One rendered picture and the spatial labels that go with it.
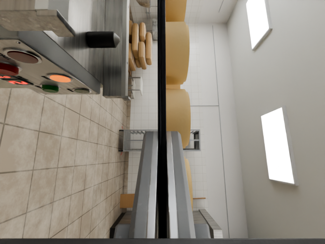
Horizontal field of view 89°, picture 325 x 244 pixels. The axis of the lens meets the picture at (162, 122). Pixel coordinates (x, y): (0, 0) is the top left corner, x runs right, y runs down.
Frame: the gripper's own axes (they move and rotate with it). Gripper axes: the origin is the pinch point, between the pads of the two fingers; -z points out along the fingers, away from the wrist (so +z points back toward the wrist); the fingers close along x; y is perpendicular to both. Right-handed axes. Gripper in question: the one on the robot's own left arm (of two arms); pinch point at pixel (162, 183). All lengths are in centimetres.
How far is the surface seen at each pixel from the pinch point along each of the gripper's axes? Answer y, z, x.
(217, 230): -317, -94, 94
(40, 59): -0.1, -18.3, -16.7
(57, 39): 1.5, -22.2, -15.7
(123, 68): -9.4, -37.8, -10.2
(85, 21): 2.0, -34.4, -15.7
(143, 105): -253, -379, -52
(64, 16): 5.4, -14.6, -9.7
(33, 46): 2.1, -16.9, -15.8
